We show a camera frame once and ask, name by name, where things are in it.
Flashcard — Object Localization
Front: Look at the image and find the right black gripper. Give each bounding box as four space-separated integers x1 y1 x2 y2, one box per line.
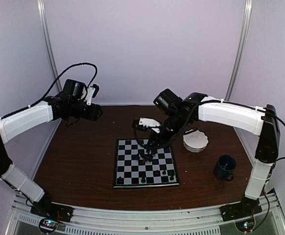
147 110 190 150

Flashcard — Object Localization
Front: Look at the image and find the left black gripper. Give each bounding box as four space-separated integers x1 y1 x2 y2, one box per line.
70 100 104 121

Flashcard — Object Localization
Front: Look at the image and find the black chess king piece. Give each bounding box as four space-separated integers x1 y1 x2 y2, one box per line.
141 176 146 184

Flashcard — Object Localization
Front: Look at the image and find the black grey chessboard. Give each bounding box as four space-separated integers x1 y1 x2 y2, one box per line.
113 139 180 189

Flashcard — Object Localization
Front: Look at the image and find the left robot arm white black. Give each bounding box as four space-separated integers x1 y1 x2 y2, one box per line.
0 79 103 217

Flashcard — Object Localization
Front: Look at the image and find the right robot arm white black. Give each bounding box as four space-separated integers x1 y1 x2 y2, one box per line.
138 89 285 216

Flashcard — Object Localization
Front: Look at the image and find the pile of black chess pieces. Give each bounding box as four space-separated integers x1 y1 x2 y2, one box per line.
138 149 157 164

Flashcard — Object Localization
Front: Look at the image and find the white scalloped bowl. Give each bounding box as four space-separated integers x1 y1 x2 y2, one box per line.
183 129 209 153

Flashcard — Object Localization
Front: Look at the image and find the dark blue mug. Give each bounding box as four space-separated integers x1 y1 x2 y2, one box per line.
214 155 237 182

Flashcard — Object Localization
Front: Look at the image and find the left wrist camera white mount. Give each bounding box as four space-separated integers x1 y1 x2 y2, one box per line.
85 84 99 106

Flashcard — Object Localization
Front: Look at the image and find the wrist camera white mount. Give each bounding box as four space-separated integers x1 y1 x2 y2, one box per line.
85 84 99 106
132 117 161 133

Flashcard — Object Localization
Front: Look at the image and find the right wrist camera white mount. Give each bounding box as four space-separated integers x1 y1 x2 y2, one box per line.
132 117 161 133

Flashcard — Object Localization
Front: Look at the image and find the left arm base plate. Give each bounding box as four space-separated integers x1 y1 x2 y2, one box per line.
30 203 74 222

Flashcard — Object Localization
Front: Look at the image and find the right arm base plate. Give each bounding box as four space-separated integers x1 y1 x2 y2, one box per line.
220 202 262 222

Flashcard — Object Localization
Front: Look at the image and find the left aluminium frame post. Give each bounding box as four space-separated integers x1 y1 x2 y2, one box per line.
37 0 58 80

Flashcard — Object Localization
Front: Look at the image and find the aluminium frame post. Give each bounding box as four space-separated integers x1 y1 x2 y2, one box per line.
225 0 253 100
37 0 58 80

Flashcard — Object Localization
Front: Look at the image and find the aluminium front rail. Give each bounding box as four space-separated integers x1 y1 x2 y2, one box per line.
5 188 285 235

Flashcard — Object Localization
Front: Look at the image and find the right aluminium frame post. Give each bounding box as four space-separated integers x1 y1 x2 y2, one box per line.
225 0 253 100

